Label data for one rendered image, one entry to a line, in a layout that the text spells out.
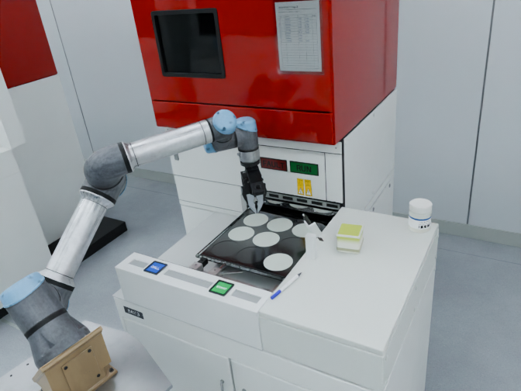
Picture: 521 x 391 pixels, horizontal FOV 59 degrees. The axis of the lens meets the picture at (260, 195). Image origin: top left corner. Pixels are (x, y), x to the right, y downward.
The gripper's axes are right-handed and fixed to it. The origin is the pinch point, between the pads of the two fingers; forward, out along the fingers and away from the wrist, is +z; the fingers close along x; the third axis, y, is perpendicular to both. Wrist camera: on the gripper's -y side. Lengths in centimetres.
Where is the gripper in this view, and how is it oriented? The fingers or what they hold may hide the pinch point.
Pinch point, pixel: (257, 210)
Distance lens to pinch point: 174.5
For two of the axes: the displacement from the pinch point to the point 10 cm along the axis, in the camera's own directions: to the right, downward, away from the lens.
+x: -9.8, 1.7, -1.2
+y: -1.9, -4.4, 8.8
